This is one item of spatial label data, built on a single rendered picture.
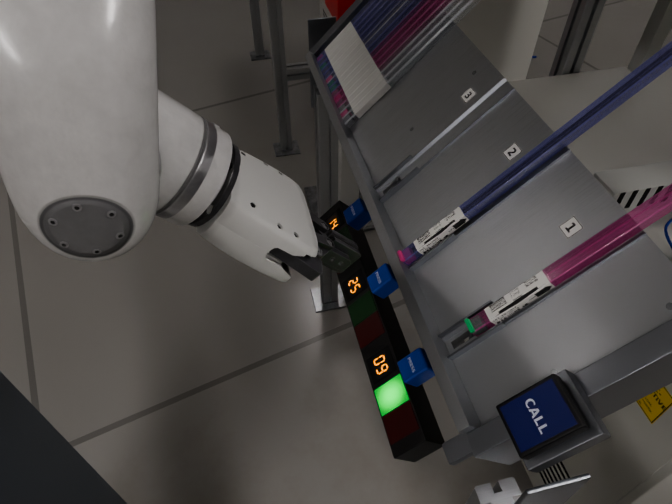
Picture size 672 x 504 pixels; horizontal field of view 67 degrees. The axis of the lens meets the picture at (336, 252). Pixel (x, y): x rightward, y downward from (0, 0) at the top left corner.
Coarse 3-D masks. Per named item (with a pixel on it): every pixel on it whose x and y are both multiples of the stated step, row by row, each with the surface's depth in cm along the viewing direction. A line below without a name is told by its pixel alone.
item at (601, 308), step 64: (448, 64) 63; (384, 128) 67; (448, 128) 58; (512, 128) 52; (384, 192) 62; (448, 192) 55; (512, 192) 49; (576, 192) 45; (448, 256) 52; (512, 256) 47; (640, 256) 39; (448, 320) 49; (512, 320) 44; (576, 320) 41; (640, 320) 37; (512, 384) 42
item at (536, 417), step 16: (544, 384) 36; (528, 400) 36; (544, 400) 36; (560, 400) 35; (512, 416) 37; (528, 416) 36; (544, 416) 35; (560, 416) 34; (512, 432) 36; (528, 432) 36; (544, 432) 35; (560, 432) 34; (528, 448) 35
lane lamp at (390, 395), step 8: (400, 376) 51; (384, 384) 52; (392, 384) 52; (400, 384) 51; (376, 392) 53; (384, 392) 52; (392, 392) 51; (400, 392) 51; (384, 400) 52; (392, 400) 51; (400, 400) 50; (384, 408) 51; (392, 408) 51
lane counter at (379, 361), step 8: (384, 352) 54; (368, 360) 55; (376, 360) 54; (384, 360) 54; (392, 360) 53; (376, 368) 54; (384, 368) 53; (392, 368) 52; (376, 376) 54; (384, 376) 53
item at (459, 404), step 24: (312, 72) 81; (336, 120) 71; (360, 168) 64; (384, 216) 59; (384, 240) 56; (408, 288) 51; (432, 336) 47; (432, 360) 46; (456, 384) 44; (456, 408) 42
